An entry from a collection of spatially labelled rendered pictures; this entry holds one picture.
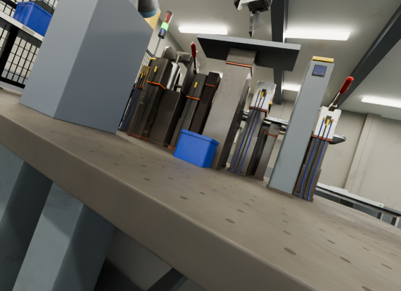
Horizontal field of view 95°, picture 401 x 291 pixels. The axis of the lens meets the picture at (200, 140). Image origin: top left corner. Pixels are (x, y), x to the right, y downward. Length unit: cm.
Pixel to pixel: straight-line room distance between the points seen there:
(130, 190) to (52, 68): 55
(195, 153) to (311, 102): 40
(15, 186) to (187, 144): 41
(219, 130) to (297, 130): 25
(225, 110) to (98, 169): 53
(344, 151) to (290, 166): 643
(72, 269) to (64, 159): 17
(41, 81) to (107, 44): 21
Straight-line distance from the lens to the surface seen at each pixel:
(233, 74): 72
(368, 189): 716
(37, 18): 140
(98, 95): 65
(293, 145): 65
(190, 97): 88
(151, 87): 90
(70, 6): 76
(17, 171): 57
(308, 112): 68
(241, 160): 80
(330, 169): 692
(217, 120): 67
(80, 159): 24
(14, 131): 37
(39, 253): 38
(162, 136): 87
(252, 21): 99
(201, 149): 55
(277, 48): 73
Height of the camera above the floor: 75
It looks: 2 degrees up
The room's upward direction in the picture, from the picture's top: 19 degrees clockwise
